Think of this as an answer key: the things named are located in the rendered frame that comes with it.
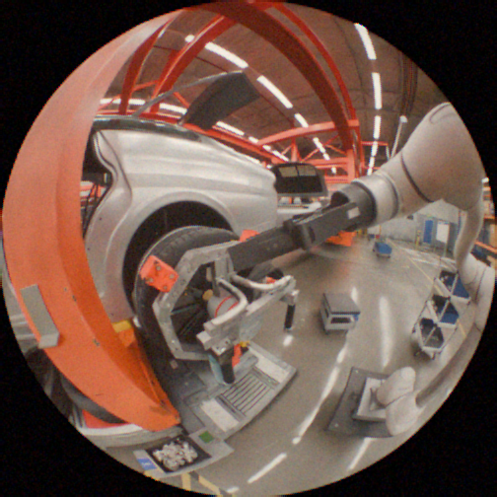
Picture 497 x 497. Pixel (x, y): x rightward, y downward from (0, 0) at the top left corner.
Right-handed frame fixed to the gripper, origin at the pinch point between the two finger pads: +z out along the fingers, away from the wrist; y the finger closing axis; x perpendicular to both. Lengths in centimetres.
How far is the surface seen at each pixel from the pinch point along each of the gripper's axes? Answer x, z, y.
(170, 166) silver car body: 50, 28, 36
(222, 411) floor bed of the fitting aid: -95, 59, 14
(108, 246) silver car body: 22, 61, 15
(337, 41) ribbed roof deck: 512, -502, 157
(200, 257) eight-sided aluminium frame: 1.1, 18.7, 17.9
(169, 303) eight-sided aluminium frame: -7.7, 30.9, 9.1
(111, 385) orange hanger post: -15.2, 35.1, -18.9
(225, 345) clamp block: -19.6, 14.2, 1.8
